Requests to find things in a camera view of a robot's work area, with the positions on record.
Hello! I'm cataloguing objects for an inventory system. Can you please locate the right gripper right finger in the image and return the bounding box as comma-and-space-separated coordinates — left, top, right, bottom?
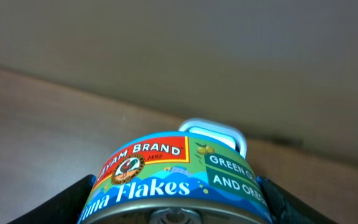
257, 176, 336, 224

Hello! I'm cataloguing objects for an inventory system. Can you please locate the white barcode scanner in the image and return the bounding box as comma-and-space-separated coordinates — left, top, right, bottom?
178, 118, 247, 159

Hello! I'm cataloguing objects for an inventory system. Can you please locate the green tin can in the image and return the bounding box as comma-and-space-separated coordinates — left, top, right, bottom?
78, 131, 272, 223

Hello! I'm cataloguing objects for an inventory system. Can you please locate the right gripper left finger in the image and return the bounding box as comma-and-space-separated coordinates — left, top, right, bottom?
8, 174, 96, 224

